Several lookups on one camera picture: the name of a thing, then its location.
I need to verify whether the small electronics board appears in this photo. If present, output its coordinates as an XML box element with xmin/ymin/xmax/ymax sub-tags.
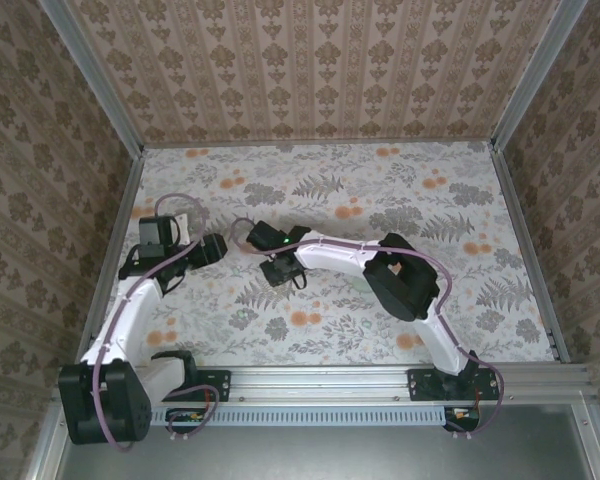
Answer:
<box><xmin>445</xmin><ymin>405</ymin><xmax>481</xmax><ymax>429</ymax></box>
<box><xmin>167</xmin><ymin>407</ymin><xmax>206</xmax><ymax>426</ymax></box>

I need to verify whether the steel sheet panel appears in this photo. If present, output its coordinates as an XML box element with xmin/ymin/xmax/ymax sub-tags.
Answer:
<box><xmin>27</xmin><ymin>402</ymin><xmax>600</xmax><ymax>480</ymax></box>

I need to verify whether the aluminium table side rail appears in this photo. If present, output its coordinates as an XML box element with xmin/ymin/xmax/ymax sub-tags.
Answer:
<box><xmin>490</xmin><ymin>144</ymin><xmax>574</xmax><ymax>364</ymax></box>
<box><xmin>74</xmin><ymin>144</ymin><xmax>146</xmax><ymax>369</ymax></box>

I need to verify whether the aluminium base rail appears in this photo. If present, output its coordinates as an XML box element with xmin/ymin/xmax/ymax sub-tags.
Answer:
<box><xmin>54</xmin><ymin>364</ymin><xmax>596</xmax><ymax>407</ymax></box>

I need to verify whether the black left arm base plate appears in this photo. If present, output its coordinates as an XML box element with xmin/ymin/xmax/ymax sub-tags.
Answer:
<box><xmin>159</xmin><ymin>367</ymin><xmax>232</xmax><ymax>404</ymax></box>

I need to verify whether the grey slotted cable duct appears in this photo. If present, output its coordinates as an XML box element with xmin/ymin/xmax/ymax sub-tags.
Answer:
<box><xmin>149</xmin><ymin>405</ymin><xmax>449</xmax><ymax>427</ymax></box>

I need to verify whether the aluminium frame post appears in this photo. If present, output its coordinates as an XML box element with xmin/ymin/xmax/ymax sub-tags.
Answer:
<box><xmin>490</xmin><ymin>0</ymin><xmax>591</xmax><ymax>151</ymax></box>
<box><xmin>39</xmin><ymin>0</ymin><xmax>146</xmax><ymax>156</ymax></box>

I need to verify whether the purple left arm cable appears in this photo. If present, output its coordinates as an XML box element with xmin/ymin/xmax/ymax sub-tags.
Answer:
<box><xmin>93</xmin><ymin>192</ymin><xmax>219</xmax><ymax>454</ymax></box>

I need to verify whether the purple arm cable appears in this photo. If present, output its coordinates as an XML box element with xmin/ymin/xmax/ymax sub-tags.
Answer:
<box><xmin>93</xmin><ymin>192</ymin><xmax>219</xmax><ymax>454</ymax></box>
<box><xmin>228</xmin><ymin>217</ymin><xmax>506</xmax><ymax>441</ymax></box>

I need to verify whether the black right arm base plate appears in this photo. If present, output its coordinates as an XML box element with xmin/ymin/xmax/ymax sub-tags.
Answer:
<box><xmin>407</xmin><ymin>367</ymin><xmax>501</xmax><ymax>404</ymax></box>

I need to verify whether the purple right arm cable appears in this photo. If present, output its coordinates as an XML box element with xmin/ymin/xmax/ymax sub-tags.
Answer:
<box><xmin>228</xmin><ymin>217</ymin><xmax>506</xmax><ymax>441</ymax></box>

